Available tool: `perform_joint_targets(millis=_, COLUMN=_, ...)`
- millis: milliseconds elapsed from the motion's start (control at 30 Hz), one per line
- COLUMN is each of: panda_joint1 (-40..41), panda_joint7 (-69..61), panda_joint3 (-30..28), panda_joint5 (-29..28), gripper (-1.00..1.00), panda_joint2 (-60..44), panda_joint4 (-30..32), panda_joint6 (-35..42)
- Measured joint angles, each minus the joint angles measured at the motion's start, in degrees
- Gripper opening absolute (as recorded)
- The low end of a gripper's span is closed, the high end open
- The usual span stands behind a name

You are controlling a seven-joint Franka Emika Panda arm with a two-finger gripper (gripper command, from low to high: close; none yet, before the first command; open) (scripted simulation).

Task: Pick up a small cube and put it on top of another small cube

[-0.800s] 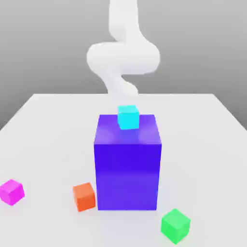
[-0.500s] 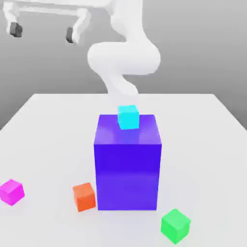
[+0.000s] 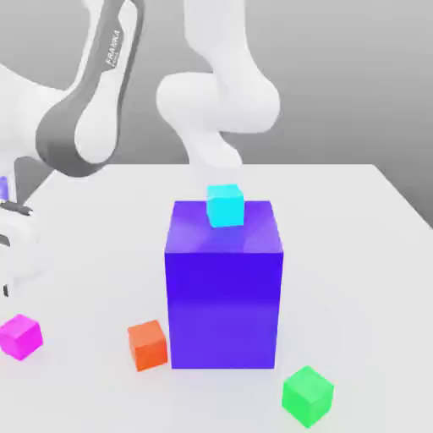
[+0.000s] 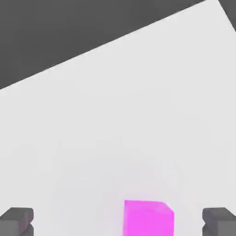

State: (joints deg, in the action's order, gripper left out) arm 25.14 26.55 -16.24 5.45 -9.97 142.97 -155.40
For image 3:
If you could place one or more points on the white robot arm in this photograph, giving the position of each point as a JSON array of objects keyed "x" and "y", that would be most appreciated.
[{"x": 233, "y": 98}]

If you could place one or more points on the small green cube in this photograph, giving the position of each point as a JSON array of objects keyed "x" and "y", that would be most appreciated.
[{"x": 307, "y": 396}]

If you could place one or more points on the large blue box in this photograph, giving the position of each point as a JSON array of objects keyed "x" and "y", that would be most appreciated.
[{"x": 223, "y": 304}]

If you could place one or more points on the small orange cube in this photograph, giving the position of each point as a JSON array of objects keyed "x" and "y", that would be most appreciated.
[{"x": 148, "y": 345}]

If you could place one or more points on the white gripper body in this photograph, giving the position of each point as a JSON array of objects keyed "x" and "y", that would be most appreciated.
[{"x": 20, "y": 250}]

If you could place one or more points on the small cyan cube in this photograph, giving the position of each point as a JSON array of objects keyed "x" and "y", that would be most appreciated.
[{"x": 226, "y": 207}]

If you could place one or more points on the small magenta cube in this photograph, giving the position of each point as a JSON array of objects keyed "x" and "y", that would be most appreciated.
[{"x": 21, "y": 337}]

